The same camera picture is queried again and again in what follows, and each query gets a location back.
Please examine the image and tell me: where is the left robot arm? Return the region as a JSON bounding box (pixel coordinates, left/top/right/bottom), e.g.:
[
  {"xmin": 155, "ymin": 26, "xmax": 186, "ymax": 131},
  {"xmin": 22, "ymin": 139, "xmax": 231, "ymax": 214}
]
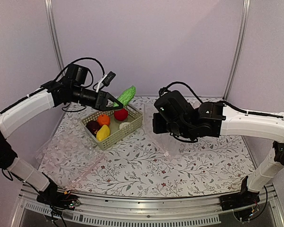
[{"xmin": 0, "ymin": 61, "xmax": 124, "ymax": 205}]

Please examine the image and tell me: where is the front aluminium rail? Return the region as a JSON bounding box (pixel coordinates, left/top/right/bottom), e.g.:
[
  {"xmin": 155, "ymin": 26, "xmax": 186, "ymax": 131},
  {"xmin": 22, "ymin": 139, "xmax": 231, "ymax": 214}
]
[{"xmin": 11, "ymin": 184, "xmax": 284, "ymax": 227}]

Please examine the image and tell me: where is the yellow toy mango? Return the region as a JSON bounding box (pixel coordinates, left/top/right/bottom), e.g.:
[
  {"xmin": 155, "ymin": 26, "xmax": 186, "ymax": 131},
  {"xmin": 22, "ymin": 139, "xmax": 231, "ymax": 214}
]
[{"xmin": 96, "ymin": 124, "xmax": 110, "ymax": 141}]

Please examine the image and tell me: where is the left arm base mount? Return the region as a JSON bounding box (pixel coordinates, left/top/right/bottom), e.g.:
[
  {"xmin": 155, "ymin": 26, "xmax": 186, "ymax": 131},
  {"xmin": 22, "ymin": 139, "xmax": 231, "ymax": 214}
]
[{"xmin": 36, "ymin": 178, "xmax": 80, "ymax": 210}]

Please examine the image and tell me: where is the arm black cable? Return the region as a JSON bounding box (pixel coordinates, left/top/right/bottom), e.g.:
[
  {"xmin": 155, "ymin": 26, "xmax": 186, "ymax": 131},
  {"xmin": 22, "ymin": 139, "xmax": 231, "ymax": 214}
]
[
  {"xmin": 54, "ymin": 57, "xmax": 106, "ymax": 95},
  {"xmin": 160, "ymin": 81, "xmax": 284, "ymax": 121}
]

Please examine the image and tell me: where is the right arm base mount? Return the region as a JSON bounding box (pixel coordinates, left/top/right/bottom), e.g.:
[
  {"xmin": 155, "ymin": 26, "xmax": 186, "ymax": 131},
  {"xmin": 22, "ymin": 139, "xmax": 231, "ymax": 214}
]
[{"xmin": 219, "ymin": 176, "xmax": 260, "ymax": 222}]

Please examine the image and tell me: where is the white toy garlic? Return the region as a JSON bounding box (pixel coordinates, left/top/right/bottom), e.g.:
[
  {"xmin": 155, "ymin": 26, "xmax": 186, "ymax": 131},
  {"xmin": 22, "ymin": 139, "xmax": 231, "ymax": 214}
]
[{"xmin": 119, "ymin": 122, "xmax": 130, "ymax": 130}]

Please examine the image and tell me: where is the dark red toy fruit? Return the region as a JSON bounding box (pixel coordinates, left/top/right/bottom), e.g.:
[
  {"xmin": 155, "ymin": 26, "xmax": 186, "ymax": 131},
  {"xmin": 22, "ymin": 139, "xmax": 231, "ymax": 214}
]
[{"xmin": 86, "ymin": 120, "xmax": 101, "ymax": 135}]

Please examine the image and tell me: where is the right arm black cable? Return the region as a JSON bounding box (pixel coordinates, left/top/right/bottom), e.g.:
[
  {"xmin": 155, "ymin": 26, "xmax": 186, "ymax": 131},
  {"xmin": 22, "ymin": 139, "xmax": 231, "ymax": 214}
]
[{"xmin": 160, "ymin": 81, "xmax": 284, "ymax": 121}]

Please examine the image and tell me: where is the left aluminium frame post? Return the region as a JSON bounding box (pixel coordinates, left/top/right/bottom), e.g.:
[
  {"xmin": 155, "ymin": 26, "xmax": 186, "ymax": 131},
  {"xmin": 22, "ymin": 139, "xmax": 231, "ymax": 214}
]
[{"xmin": 44, "ymin": 0, "xmax": 65, "ymax": 81}]

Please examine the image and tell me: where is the left clear dotted bag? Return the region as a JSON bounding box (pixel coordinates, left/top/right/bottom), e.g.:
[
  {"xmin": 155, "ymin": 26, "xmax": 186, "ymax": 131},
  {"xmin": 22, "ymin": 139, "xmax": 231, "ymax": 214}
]
[{"xmin": 36, "ymin": 118, "xmax": 104, "ymax": 190}]

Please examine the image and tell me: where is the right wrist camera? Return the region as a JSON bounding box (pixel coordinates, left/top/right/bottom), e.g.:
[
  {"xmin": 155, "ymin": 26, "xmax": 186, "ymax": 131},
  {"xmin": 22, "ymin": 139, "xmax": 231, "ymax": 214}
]
[{"xmin": 159, "ymin": 87, "xmax": 169, "ymax": 97}]

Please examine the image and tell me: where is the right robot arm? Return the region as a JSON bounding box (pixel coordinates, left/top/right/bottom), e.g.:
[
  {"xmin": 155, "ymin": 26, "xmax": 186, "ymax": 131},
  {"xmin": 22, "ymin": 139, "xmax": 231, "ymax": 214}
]
[{"xmin": 153, "ymin": 90, "xmax": 284, "ymax": 206}]

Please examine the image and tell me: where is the clear zip top bag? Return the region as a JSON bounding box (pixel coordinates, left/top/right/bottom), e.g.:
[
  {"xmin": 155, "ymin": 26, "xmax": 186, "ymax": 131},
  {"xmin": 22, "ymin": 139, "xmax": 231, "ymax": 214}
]
[{"xmin": 143, "ymin": 103, "xmax": 192, "ymax": 161}]

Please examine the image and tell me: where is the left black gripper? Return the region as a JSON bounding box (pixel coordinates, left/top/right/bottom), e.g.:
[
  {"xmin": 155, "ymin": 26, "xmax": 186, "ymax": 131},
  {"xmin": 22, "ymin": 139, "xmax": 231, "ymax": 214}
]
[{"xmin": 71, "ymin": 85, "xmax": 124, "ymax": 111}]

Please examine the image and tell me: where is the green toy bitter gourd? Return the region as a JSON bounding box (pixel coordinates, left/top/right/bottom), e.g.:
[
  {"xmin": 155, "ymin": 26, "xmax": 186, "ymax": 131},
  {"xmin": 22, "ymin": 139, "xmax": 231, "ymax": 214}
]
[{"xmin": 117, "ymin": 86, "xmax": 136, "ymax": 107}]

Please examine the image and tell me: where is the red toy apple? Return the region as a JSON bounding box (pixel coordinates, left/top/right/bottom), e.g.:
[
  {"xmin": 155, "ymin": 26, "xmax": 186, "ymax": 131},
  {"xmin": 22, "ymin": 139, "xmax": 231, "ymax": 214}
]
[{"xmin": 114, "ymin": 108, "xmax": 128, "ymax": 122}]

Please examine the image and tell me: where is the green perforated plastic basket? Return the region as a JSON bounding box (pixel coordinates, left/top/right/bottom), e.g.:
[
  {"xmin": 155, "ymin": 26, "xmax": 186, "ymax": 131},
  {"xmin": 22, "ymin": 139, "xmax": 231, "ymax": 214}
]
[{"xmin": 80, "ymin": 105, "xmax": 143, "ymax": 150}]

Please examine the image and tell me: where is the floral table mat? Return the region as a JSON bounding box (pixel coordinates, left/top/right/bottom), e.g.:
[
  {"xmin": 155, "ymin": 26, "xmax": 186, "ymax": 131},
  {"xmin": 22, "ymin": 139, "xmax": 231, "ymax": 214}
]
[{"xmin": 36, "ymin": 96, "xmax": 260, "ymax": 198}]

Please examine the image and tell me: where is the right aluminium frame post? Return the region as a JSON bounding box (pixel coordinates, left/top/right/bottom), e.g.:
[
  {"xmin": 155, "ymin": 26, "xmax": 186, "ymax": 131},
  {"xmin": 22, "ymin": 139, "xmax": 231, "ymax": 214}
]
[{"xmin": 223, "ymin": 0, "xmax": 251, "ymax": 100}]

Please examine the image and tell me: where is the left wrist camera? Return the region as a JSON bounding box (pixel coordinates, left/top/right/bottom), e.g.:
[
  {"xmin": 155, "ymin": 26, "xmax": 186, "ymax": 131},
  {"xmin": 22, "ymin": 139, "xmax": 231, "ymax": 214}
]
[{"xmin": 93, "ymin": 71, "xmax": 116, "ymax": 92}]

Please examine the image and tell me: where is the aluminium frame post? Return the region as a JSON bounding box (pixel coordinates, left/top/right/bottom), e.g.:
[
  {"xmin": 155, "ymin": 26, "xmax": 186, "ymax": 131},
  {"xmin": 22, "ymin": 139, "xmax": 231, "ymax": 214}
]
[
  {"xmin": 223, "ymin": 0, "xmax": 251, "ymax": 100},
  {"xmin": 44, "ymin": 0, "xmax": 65, "ymax": 81}
]

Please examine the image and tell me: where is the orange toy orange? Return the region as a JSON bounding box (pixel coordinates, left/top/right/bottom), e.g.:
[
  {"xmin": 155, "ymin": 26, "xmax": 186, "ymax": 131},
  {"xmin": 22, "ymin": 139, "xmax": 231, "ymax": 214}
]
[{"xmin": 97, "ymin": 114, "xmax": 110, "ymax": 127}]

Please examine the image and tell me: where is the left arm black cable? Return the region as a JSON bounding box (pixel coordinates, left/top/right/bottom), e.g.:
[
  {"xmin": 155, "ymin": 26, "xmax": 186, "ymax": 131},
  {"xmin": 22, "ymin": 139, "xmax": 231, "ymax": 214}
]
[{"xmin": 54, "ymin": 57, "xmax": 106, "ymax": 95}]

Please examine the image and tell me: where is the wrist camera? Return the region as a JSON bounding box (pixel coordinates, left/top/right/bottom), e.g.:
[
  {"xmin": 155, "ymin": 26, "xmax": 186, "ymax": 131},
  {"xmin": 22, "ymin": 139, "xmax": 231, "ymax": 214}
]
[
  {"xmin": 159, "ymin": 87, "xmax": 169, "ymax": 97},
  {"xmin": 93, "ymin": 71, "xmax": 116, "ymax": 92}
]

